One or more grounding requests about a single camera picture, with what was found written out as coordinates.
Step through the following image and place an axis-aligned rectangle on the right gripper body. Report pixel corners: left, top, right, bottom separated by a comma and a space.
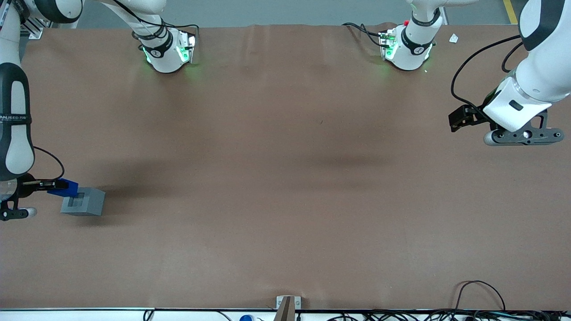
0, 174, 36, 203

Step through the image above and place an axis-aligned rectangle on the blue plastic part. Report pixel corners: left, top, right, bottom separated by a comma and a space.
47, 178, 79, 197

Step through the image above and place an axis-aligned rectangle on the gray square base block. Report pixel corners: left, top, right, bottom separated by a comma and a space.
60, 188, 106, 217

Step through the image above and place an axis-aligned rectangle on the brown paper table cover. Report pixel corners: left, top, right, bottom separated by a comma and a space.
0, 22, 571, 311

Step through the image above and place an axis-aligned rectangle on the black right arm wrist cable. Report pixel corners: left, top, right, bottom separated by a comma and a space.
33, 146, 66, 181

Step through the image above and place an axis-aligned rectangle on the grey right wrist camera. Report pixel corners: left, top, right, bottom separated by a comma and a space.
0, 201, 37, 222

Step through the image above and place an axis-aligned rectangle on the short black left arm cable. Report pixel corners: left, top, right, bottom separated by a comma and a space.
501, 42, 524, 73

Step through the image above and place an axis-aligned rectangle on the long black left arm cable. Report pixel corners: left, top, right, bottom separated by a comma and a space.
451, 35, 522, 117

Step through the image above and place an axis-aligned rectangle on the black left arm base cable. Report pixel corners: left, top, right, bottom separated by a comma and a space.
342, 22, 385, 48

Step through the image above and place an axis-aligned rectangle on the black arm base cable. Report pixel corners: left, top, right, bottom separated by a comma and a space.
112, 0, 200, 45
342, 22, 385, 48

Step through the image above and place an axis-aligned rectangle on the aluminium profile frame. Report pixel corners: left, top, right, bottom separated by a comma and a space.
20, 17, 44, 40

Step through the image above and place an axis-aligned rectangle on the black looped cable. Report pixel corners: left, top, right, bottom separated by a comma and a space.
454, 280, 506, 313

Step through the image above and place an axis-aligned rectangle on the tangled black cable bundle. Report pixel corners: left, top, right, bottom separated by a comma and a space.
326, 309, 571, 321

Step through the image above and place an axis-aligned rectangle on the black right arm base cable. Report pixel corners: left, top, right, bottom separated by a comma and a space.
112, 0, 200, 45

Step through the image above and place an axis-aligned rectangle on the grey metal mounting bracket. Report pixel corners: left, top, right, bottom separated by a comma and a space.
276, 296, 302, 311

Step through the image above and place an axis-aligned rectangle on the brown camera stand bar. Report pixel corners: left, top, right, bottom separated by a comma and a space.
273, 296, 296, 321

